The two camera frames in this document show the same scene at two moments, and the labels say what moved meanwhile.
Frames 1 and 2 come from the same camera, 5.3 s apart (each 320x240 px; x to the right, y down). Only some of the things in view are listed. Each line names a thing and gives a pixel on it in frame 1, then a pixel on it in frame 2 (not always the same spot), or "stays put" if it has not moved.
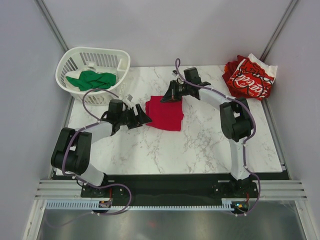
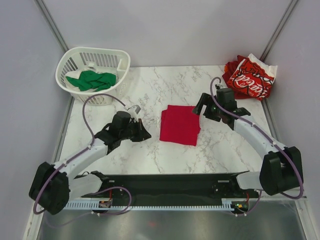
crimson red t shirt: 166,115 -> 180,124
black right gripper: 171,94 -> 204,100
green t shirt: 89,80 stays put
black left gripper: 137,120 -> 142,134
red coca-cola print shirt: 253,79 stays put
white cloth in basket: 75,74 stays put
